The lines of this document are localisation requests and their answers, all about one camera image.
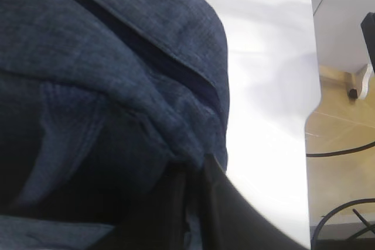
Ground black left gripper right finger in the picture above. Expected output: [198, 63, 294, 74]
[202, 154, 305, 250]

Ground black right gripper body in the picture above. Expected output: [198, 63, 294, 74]
[360, 12, 375, 70]

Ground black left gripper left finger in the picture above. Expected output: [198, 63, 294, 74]
[111, 165, 202, 249]

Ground navy blue fabric bag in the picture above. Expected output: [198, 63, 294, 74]
[1, 0, 229, 249]

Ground table leg foot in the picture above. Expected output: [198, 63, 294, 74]
[346, 63, 374, 100]

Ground black floor cable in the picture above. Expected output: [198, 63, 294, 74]
[306, 141, 375, 250]

